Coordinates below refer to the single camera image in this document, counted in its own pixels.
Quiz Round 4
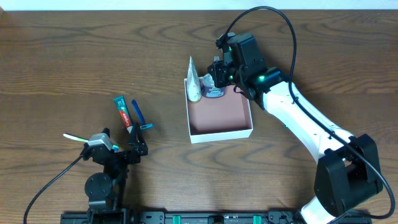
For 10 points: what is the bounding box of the white Pantene tube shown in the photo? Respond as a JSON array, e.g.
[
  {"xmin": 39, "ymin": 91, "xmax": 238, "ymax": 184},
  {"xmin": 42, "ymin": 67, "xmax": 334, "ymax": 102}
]
[{"xmin": 186, "ymin": 56, "xmax": 201, "ymax": 102}]

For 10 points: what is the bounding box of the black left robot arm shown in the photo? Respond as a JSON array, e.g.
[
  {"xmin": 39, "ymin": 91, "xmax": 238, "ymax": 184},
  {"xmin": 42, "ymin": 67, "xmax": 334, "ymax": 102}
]
[{"xmin": 80, "ymin": 123, "xmax": 148, "ymax": 223}]

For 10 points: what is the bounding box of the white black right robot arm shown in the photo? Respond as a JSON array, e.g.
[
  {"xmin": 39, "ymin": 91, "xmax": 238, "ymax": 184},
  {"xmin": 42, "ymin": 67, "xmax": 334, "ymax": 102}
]
[{"xmin": 208, "ymin": 59, "xmax": 386, "ymax": 223}]

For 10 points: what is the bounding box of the purple hand soap pump bottle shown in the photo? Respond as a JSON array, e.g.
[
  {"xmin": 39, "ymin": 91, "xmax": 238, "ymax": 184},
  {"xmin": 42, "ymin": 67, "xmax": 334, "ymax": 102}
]
[{"xmin": 201, "ymin": 73, "xmax": 226, "ymax": 98}]

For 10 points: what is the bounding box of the green white toothbrush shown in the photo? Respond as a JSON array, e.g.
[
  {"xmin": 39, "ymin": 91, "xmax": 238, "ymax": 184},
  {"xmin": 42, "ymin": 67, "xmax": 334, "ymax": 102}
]
[{"xmin": 63, "ymin": 133, "xmax": 119, "ymax": 152}]

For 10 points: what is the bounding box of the Colgate toothpaste tube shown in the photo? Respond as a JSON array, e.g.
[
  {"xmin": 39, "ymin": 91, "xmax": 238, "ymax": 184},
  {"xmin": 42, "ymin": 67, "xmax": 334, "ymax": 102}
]
[{"xmin": 113, "ymin": 95, "xmax": 133, "ymax": 133}]

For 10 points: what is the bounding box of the white box pink interior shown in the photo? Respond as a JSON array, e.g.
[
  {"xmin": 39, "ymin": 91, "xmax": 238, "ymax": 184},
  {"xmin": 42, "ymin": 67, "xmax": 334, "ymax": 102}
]
[{"xmin": 185, "ymin": 86, "xmax": 253, "ymax": 144}]

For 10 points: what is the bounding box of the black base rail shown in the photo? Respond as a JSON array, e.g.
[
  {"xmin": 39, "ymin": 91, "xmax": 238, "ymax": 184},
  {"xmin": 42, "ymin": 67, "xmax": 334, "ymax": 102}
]
[{"xmin": 60, "ymin": 207, "xmax": 374, "ymax": 224}]

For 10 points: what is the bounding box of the blue disposable razor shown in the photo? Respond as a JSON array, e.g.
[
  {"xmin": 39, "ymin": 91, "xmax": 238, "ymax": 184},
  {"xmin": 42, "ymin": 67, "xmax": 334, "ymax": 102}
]
[{"xmin": 131, "ymin": 100, "xmax": 154, "ymax": 130}]

